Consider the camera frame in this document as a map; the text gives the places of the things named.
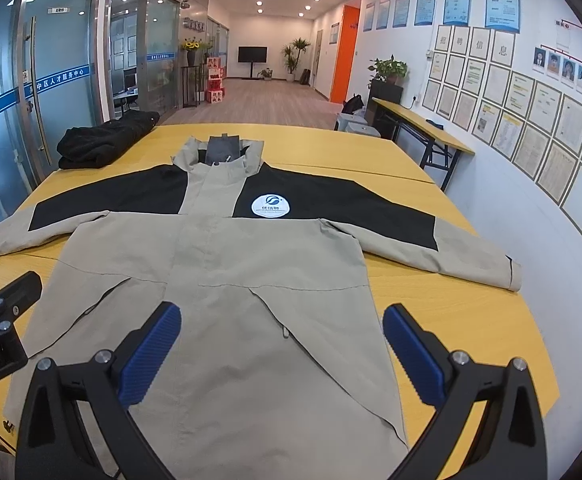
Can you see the black folded garment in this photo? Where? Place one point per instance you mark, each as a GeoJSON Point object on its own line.
{"type": "Point", "coordinates": [100, 146]}

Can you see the glass door with handle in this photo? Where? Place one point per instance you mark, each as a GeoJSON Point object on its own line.
{"type": "Point", "coordinates": [48, 82]}

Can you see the tall potted plant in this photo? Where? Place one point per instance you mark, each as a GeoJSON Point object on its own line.
{"type": "Point", "coordinates": [291, 54]}

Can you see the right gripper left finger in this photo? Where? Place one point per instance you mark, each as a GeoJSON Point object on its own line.
{"type": "Point", "coordinates": [53, 442]}

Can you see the black television on stand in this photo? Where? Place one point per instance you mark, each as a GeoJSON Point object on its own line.
{"type": "Point", "coordinates": [252, 56]}

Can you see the beige and black jacket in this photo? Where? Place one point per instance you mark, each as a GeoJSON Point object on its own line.
{"type": "Point", "coordinates": [280, 370]}

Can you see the red white stacked boxes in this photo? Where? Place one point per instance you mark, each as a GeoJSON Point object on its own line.
{"type": "Point", "coordinates": [215, 90]}

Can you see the sunflower vase on stand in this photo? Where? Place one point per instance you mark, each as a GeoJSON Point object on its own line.
{"type": "Point", "coordinates": [192, 73]}

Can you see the black backpack on floor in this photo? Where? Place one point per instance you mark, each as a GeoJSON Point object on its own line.
{"type": "Point", "coordinates": [353, 105]}

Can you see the potted plant on cabinet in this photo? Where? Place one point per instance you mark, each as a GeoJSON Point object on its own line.
{"type": "Point", "coordinates": [389, 70]}

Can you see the yellow side table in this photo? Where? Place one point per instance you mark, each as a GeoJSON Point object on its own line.
{"type": "Point", "coordinates": [441, 150]}

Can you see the orange door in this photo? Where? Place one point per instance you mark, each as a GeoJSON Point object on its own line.
{"type": "Point", "coordinates": [345, 56]}

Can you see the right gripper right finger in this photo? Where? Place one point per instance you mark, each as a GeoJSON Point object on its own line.
{"type": "Point", "coordinates": [509, 442]}

